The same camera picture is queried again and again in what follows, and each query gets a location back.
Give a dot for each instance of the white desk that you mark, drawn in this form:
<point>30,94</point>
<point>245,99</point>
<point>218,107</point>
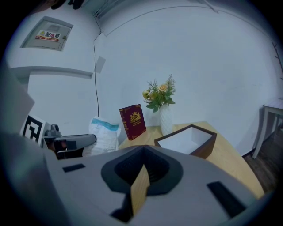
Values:
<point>269,114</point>

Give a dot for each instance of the dark brown tissue box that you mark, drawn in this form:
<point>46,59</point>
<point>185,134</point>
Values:
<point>205,145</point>

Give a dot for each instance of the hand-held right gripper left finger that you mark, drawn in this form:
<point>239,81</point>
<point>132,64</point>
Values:
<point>84,187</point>

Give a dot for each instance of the white plastic bag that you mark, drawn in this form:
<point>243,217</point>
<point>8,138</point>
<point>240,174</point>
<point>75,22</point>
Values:
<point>106,136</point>

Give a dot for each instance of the dark red coat rack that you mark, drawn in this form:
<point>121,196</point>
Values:
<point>279,59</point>

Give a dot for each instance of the dark red hardcover book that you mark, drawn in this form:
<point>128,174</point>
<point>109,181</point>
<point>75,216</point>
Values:
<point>133,123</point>

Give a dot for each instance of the yellow flower bouquet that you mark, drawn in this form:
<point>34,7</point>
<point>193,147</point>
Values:
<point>160,95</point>

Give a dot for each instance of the white ribbed vase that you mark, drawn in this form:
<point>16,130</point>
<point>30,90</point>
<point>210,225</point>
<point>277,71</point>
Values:
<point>165,121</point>

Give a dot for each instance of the white wall plate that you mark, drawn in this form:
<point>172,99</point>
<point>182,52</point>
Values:
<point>100,64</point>

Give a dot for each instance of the grey wall electrical panel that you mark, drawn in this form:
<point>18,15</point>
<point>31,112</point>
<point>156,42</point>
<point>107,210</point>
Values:
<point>47,35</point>

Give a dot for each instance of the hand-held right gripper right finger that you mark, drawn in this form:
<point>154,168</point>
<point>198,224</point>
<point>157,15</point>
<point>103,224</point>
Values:
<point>194,187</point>

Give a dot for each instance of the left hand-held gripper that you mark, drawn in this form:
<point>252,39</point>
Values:
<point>33,129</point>

